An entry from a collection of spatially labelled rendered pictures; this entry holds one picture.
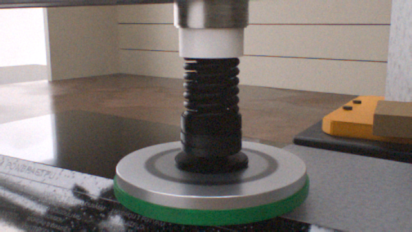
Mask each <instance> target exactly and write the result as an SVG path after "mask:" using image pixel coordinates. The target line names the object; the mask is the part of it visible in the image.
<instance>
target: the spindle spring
mask: <svg viewBox="0 0 412 232"><path fill-rule="evenodd" d="M184 59H185V60H186V61H210V60H219V59H227V61H222V62H214V63H185V64H184V65H183V68H184V69H185V70H191V71H201V70H221V69H227V71H222V72H207V73H196V72H186V73H184V75H183V77H184V79H187V80H189V81H187V82H185V83H184V84H183V87H184V88H185V89H186V90H188V91H186V92H184V95H183V96H184V97H185V98H186V99H188V100H186V101H185V102H184V106H185V107H186V108H187V109H190V110H218V109H224V108H228V110H223V111H212V112H195V111H189V110H187V111H185V113H184V115H186V116H189V117H196V118H203V119H219V118H225V117H231V116H233V115H235V114H237V113H238V112H239V107H238V105H237V103H238V102H239V97H238V96H237V94H238V93H239V88H238V87H237V85H238V84H239V78H238V77H236V76H237V75H239V68H238V67H236V66H237V65H238V64H239V59H238V58H237V57H233V58H190V57H184ZM221 79H227V81H221V82H205V83H196V81H213V80H221ZM226 88H227V90H226V91H221V92H207V93H196V90H221V89H226ZM219 99H228V100H226V101H219V102H196V101H211V100H219Z"/></svg>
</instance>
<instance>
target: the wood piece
mask: <svg viewBox="0 0 412 232"><path fill-rule="evenodd" d="M372 135H376V136H385V137H399V138H407V139H412V102H399V101H377V105H376V108H375V111H374V114H373V128H372Z"/></svg>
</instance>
